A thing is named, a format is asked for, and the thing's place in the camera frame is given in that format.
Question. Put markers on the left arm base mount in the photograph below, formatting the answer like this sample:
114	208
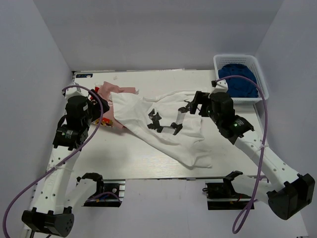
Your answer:
108	193

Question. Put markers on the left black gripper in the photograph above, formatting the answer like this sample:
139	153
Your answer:
97	107

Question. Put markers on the white plastic basket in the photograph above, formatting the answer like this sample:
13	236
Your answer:
252	63

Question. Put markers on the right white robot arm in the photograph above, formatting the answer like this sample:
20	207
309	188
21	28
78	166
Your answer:
287	191

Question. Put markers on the blue t-shirt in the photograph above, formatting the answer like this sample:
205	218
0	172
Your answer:
238	87

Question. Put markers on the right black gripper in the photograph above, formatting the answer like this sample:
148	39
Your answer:
202	98

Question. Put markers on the red cartoon print t-shirt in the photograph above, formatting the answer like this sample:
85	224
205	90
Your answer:
105	121

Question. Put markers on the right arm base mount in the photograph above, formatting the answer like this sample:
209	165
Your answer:
221	194

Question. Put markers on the pink t-shirt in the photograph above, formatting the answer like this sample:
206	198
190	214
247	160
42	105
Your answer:
105	92

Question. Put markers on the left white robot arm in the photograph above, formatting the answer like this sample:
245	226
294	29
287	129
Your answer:
52	212

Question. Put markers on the white t-shirt black print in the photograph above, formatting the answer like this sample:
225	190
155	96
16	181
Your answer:
165	123

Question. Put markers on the blue label sticker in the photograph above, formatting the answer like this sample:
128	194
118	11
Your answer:
84	75

